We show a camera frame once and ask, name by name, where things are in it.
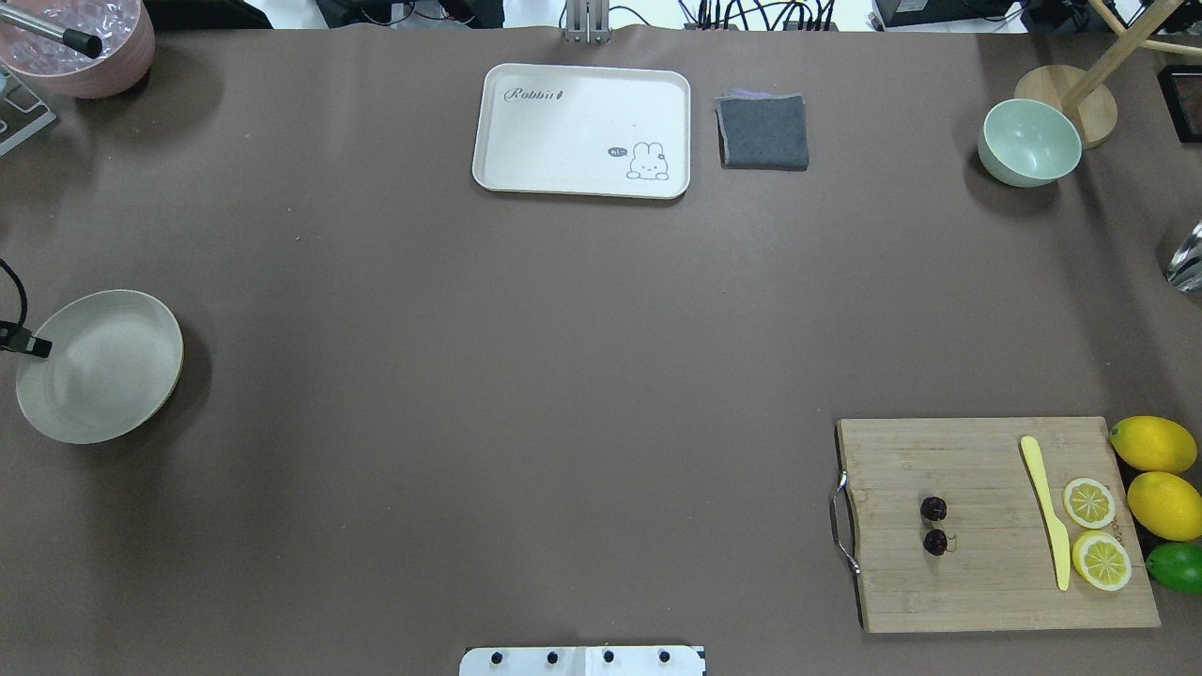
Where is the beige round plate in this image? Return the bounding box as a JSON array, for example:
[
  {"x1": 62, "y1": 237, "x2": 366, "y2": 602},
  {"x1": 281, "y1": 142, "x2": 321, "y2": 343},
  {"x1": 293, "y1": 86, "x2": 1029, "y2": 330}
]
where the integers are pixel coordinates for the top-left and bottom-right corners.
[{"x1": 14, "y1": 287, "x2": 184, "y2": 444}]

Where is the grey folded cloth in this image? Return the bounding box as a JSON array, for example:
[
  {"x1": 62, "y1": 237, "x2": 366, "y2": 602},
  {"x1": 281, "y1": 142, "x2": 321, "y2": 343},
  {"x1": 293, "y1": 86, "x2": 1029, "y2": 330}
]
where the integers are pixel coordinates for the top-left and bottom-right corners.
[{"x1": 716, "y1": 90, "x2": 810, "y2": 171}]

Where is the wooden cup stand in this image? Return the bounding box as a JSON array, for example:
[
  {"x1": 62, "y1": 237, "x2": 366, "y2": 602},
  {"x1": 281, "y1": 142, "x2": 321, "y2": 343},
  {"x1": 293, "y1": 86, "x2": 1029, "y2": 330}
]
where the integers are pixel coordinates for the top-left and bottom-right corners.
[{"x1": 1012, "y1": 1, "x2": 1200, "y2": 149}]

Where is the dark red cherry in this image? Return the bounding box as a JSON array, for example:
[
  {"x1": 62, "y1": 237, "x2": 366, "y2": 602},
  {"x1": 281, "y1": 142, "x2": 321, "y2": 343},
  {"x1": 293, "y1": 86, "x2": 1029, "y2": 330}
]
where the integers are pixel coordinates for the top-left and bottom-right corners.
[
  {"x1": 922, "y1": 528, "x2": 958, "y2": 557},
  {"x1": 920, "y1": 496, "x2": 948, "y2": 523}
]

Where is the yellow lemon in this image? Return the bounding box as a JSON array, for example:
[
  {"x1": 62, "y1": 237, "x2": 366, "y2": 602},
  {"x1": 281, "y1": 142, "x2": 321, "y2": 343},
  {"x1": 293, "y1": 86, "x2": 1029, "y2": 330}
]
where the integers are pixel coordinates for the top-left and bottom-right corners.
[
  {"x1": 1108, "y1": 415, "x2": 1198, "y2": 474},
  {"x1": 1126, "y1": 472, "x2": 1201, "y2": 542}
]

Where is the pink bowl with ice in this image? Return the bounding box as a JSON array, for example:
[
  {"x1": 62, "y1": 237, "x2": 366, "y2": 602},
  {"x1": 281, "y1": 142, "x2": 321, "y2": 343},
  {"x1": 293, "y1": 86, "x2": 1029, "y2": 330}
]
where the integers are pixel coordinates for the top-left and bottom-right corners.
[{"x1": 1, "y1": 1, "x2": 156, "y2": 100}]

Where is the green lime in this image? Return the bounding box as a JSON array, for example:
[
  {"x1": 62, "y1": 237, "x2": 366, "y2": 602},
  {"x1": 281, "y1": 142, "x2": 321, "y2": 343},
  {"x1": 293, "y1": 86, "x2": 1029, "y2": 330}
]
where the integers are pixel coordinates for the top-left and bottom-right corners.
[{"x1": 1146, "y1": 542, "x2": 1201, "y2": 595}]

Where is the white wire cup rack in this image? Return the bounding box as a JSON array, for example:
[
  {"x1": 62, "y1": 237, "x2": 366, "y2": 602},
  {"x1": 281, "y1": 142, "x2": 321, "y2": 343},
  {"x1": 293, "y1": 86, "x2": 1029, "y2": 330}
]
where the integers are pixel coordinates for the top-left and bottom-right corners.
[{"x1": 0, "y1": 66, "x2": 56, "y2": 158}]

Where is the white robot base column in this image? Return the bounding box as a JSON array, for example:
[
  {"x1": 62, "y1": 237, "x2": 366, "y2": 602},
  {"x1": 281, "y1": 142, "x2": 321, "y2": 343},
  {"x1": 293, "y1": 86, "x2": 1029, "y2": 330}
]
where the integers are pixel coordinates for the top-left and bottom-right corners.
[{"x1": 458, "y1": 645, "x2": 707, "y2": 675}]

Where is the yellow plastic knife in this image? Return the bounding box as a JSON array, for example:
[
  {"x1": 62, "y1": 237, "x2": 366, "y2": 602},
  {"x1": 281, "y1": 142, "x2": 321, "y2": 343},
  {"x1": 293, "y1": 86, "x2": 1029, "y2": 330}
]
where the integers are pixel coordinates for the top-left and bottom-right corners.
[{"x1": 1019, "y1": 434, "x2": 1072, "y2": 593}]

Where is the aluminium frame post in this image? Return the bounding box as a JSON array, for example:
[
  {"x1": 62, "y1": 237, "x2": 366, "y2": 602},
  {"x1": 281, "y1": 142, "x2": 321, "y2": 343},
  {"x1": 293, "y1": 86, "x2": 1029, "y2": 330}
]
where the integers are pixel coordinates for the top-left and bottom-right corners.
[{"x1": 563, "y1": 0, "x2": 612, "y2": 45}]

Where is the bamboo cutting board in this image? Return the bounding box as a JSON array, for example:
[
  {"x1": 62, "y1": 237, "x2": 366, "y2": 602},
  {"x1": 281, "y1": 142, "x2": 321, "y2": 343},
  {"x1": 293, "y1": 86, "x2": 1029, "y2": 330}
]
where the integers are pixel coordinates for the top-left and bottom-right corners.
[{"x1": 834, "y1": 419, "x2": 1161, "y2": 634}]

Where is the mint green bowl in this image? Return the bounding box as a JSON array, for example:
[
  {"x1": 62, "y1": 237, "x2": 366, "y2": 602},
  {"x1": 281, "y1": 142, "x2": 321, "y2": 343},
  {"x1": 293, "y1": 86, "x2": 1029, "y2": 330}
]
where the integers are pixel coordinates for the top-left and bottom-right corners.
[{"x1": 976, "y1": 99, "x2": 1083, "y2": 188}]

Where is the metal scoop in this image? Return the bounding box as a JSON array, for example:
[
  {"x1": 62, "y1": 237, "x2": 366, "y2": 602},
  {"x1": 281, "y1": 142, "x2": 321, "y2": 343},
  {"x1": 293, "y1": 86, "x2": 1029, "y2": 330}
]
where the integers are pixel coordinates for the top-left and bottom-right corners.
[{"x1": 1164, "y1": 220, "x2": 1202, "y2": 293}]

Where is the lemon slice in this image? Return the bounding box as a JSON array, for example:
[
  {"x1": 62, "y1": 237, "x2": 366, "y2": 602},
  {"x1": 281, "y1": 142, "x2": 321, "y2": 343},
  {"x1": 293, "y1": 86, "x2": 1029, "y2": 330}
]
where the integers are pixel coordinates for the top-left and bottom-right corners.
[
  {"x1": 1063, "y1": 478, "x2": 1117, "y2": 530},
  {"x1": 1071, "y1": 530, "x2": 1133, "y2": 593}
]

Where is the white rabbit tray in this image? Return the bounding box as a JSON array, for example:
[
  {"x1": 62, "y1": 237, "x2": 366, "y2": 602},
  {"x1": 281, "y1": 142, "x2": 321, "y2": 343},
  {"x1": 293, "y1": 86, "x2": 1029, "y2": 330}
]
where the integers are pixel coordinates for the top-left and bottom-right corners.
[{"x1": 471, "y1": 63, "x2": 692, "y2": 200}]

